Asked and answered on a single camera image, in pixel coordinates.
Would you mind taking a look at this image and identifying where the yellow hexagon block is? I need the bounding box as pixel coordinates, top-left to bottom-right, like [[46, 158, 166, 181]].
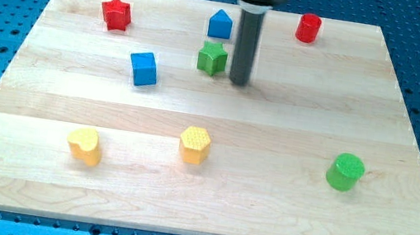
[[179, 125, 211, 165]]

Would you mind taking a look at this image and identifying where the green star block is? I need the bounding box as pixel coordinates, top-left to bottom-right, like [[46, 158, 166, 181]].
[[196, 41, 228, 76]]

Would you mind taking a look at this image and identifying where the blue cube block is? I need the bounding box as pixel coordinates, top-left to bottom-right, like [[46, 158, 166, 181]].
[[130, 52, 157, 86]]

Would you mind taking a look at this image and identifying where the red star block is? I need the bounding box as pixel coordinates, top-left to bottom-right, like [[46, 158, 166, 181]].
[[101, 0, 131, 31]]

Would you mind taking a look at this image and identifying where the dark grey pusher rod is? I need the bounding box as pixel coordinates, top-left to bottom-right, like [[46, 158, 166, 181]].
[[229, 0, 272, 87]]

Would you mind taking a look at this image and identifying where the light wooden board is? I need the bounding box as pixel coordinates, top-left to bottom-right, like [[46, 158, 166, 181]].
[[0, 0, 420, 235]]

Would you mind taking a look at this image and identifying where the blue pentagon block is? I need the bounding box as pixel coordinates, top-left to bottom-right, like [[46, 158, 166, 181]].
[[207, 9, 234, 40]]

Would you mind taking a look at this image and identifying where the yellow heart block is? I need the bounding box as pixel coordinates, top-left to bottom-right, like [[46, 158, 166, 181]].
[[67, 127, 101, 167]]

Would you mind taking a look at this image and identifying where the red cylinder block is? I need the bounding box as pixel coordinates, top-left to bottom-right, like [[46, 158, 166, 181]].
[[295, 13, 322, 44]]

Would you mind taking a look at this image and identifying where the green cylinder block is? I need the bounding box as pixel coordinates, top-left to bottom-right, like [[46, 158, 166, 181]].
[[325, 153, 366, 192]]

